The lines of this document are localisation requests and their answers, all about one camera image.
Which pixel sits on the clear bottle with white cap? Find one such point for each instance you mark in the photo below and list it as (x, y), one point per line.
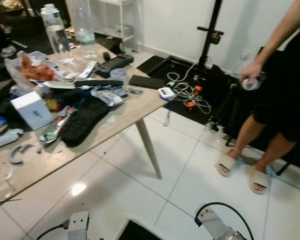
(55, 32)

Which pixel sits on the clear plastic cup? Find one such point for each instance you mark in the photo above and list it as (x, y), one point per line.
(119, 77)

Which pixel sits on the green and silver wrapper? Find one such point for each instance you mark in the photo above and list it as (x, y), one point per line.
(55, 127)

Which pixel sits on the light wooden table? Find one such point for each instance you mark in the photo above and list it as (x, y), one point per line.
(50, 162)

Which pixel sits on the silver foil wrapper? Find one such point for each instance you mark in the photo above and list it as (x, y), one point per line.
(107, 97)

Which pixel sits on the white shelf unit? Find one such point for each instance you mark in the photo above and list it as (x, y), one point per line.
(122, 22)

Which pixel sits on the black tripod stand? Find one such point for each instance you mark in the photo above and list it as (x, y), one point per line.
(212, 27)

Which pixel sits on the clear bottle with green label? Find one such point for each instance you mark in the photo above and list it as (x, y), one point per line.
(85, 32)

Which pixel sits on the black shoe with ridged sole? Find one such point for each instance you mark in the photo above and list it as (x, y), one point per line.
(84, 122)

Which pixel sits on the long black bar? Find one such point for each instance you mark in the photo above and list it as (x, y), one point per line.
(97, 83)

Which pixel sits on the person in black clothes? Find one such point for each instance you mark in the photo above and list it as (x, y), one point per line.
(287, 100)

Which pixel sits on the grey curved plastic piece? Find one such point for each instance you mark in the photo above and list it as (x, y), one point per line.
(14, 155)

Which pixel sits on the clear bag with red food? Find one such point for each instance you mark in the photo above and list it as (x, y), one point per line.
(36, 71)

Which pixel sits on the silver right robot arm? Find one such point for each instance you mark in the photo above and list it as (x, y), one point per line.
(215, 225)

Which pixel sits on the white cardboard box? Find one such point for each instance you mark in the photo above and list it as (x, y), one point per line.
(32, 111)

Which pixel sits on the white round tape roll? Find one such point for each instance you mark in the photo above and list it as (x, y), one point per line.
(251, 85)

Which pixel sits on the black floor mat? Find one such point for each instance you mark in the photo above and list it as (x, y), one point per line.
(170, 65)

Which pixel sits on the person's right forearm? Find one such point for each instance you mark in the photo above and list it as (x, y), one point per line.
(282, 32)

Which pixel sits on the orange clamp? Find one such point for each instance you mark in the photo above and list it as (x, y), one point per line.
(191, 104)

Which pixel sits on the black bag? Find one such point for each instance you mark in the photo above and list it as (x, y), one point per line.
(227, 95)

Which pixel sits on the white tube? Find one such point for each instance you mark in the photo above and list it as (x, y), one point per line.
(6, 140)

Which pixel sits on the flat black wallet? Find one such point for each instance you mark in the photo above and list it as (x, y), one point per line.
(147, 82)

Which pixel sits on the person's right hand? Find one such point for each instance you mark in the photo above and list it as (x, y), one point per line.
(252, 71)

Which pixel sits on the black robot foot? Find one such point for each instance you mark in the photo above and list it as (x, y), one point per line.
(137, 231)

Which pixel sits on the beige slipper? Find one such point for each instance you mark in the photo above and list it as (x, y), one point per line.
(225, 165)
(259, 181)

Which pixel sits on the small white device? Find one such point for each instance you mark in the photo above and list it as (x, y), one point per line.
(166, 93)

